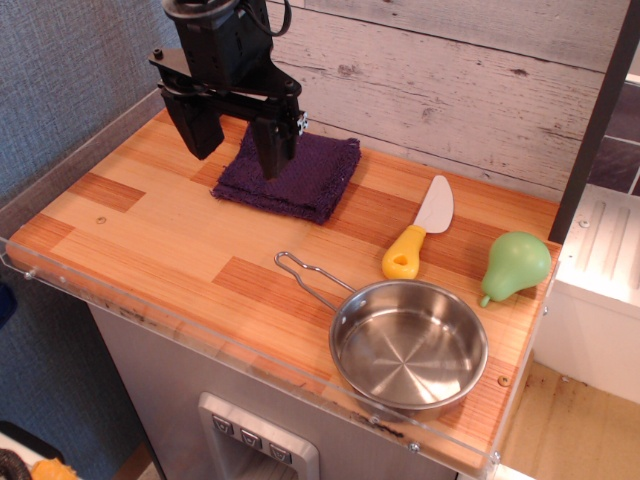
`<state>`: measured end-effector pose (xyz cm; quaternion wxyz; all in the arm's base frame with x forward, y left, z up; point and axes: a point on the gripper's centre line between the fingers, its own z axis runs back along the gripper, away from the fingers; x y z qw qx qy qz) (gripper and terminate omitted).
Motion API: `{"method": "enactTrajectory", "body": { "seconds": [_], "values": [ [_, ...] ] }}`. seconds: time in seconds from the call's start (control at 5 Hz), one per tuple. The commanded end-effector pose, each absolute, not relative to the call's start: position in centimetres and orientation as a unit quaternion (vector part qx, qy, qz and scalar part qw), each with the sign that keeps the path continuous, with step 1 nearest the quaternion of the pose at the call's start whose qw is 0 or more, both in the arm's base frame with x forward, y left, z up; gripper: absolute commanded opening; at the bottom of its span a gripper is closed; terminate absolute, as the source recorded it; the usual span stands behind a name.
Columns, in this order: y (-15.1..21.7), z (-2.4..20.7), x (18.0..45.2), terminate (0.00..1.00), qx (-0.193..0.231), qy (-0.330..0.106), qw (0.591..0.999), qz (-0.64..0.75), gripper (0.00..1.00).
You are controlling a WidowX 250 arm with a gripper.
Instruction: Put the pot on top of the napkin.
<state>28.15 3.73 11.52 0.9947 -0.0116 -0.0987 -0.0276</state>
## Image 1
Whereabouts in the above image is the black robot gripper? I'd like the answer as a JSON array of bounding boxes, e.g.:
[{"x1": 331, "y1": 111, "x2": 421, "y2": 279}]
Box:
[{"x1": 149, "y1": 9, "x2": 303, "y2": 180}]

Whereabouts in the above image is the clear acrylic guard rail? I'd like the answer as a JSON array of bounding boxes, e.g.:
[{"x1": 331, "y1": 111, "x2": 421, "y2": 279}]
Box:
[{"x1": 6, "y1": 233, "x2": 551, "y2": 476}]

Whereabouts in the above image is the white toy sink counter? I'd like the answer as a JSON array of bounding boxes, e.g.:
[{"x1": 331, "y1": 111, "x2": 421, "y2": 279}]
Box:
[{"x1": 532, "y1": 73, "x2": 640, "y2": 406}]

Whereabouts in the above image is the small stainless steel pan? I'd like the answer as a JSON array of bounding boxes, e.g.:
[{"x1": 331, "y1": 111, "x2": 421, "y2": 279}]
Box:
[{"x1": 274, "y1": 251, "x2": 489, "y2": 421}]

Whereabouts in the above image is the green toy pear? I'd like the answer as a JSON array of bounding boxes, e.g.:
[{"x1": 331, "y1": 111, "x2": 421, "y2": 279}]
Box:
[{"x1": 480, "y1": 231, "x2": 552, "y2": 307}]

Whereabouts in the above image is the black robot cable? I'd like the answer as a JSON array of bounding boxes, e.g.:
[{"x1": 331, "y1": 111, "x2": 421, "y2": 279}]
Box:
[{"x1": 239, "y1": 0, "x2": 293, "y2": 39}]

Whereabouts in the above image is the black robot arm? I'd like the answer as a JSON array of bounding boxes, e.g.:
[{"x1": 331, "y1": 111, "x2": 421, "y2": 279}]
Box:
[{"x1": 149, "y1": 1, "x2": 306, "y2": 179}]

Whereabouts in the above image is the folded purple cloth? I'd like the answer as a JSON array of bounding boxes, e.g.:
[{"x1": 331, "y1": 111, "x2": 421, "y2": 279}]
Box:
[{"x1": 211, "y1": 129, "x2": 361, "y2": 225}]

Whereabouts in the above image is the silver ice dispenser panel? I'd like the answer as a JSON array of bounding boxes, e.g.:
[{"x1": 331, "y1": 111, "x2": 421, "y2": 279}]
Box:
[{"x1": 198, "y1": 392, "x2": 320, "y2": 479}]

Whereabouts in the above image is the yellow handled toy knife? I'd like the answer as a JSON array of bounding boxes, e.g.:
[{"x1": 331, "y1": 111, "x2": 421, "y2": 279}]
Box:
[{"x1": 381, "y1": 175, "x2": 454, "y2": 280}]

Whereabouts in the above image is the dark vertical post right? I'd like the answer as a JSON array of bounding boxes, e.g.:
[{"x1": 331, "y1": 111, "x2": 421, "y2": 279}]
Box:
[{"x1": 548, "y1": 0, "x2": 639, "y2": 244}]

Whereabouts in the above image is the grey toy fridge cabinet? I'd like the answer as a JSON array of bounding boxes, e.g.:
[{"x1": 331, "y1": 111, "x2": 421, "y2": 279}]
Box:
[{"x1": 91, "y1": 307, "x2": 457, "y2": 479}]

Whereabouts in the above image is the orange and black object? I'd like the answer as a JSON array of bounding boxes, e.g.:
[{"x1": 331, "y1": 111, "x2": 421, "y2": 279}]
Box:
[{"x1": 1, "y1": 449, "x2": 80, "y2": 480}]

